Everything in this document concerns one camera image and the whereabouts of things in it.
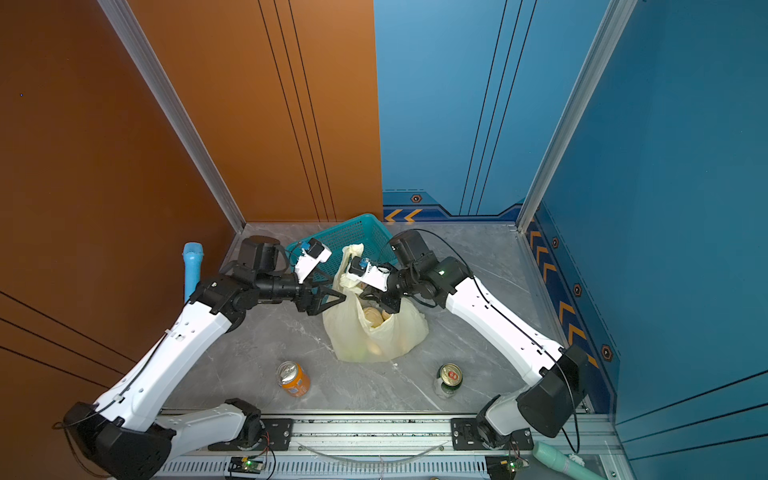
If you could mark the green beer can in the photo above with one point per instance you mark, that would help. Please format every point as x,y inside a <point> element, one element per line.
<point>448,380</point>

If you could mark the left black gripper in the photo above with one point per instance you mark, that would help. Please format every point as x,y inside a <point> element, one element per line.
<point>316,309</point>

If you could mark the orange soda can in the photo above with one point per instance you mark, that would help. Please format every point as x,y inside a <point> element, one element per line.
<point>293,379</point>

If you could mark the light blue microphone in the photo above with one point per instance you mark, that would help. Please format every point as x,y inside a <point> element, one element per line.
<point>192,255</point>

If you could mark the cream plastic bag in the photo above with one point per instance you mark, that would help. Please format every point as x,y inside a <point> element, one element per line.
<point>362,332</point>

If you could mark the aluminium front rail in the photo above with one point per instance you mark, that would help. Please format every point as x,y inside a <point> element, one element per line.
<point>401,446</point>

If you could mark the small green circuit board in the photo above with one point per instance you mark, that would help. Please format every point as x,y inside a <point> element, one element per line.
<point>246,465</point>

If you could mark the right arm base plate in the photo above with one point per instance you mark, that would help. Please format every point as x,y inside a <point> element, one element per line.
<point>467,434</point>

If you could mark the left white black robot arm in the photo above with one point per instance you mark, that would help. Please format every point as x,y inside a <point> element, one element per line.
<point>124,431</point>

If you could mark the mint green handle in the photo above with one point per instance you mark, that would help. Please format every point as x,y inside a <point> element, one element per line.
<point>572,465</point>

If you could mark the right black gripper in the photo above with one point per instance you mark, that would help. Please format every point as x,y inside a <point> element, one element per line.
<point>384,299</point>

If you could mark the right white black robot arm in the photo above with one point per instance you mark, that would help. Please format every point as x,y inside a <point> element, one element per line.
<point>555,376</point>

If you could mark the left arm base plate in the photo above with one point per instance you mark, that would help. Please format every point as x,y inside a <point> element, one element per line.
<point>269,433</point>

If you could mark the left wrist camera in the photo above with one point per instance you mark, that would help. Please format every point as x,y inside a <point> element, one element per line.
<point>313,253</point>

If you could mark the teal plastic basket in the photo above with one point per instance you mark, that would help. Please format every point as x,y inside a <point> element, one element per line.
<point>365,229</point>

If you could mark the right small circuit board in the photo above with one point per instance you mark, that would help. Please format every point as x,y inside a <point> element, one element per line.
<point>499,468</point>

